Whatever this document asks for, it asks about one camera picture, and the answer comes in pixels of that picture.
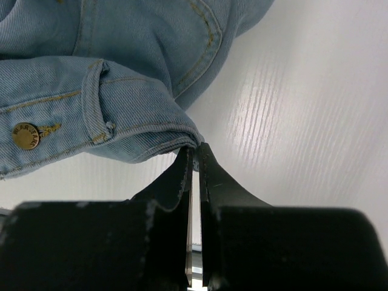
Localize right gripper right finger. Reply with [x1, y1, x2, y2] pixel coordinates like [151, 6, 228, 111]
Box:
[197, 143, 387, 290]

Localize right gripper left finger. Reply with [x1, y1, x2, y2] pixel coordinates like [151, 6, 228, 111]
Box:
[1, 147, 193, 290]

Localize light blue denim skirt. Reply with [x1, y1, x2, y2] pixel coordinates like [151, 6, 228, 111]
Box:
[1, 1, 272, 179]

